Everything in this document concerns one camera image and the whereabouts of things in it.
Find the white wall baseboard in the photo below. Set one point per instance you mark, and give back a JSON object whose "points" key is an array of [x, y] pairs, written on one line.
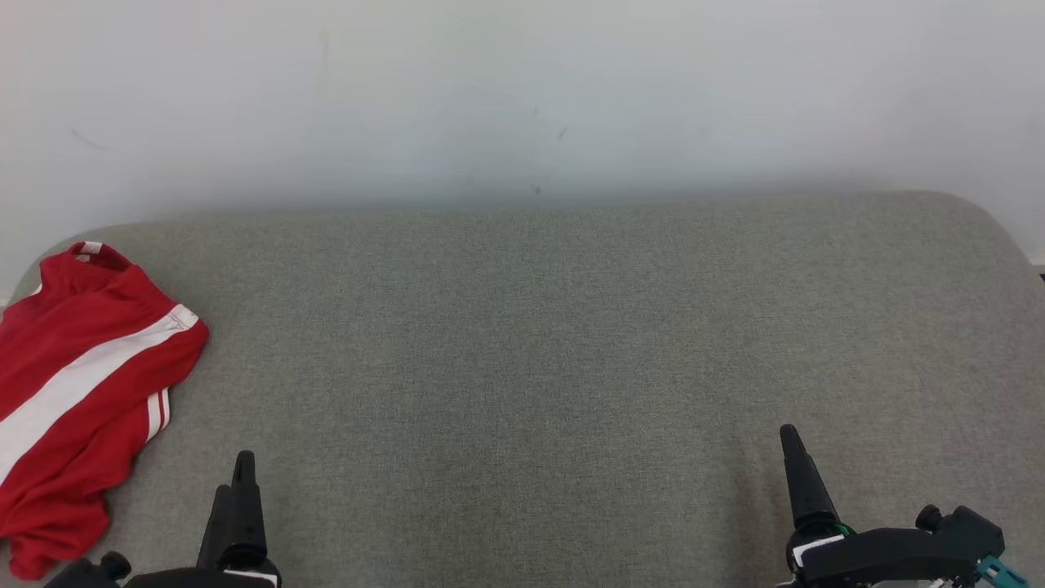
{"points": [[1038, 264]]}

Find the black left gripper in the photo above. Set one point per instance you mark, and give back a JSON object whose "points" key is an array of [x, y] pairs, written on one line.
{"points": [[163, 580]]}

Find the red basketball jersey number 23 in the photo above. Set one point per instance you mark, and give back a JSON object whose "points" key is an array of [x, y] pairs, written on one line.
{"points": [[49, 531]]}

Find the red shorts wide white stripe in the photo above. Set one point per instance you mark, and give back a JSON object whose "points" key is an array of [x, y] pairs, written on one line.
{"points": [[77, 322]]}

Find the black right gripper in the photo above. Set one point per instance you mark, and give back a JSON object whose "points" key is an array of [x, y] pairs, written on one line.
{"points": [[890, 551]]}

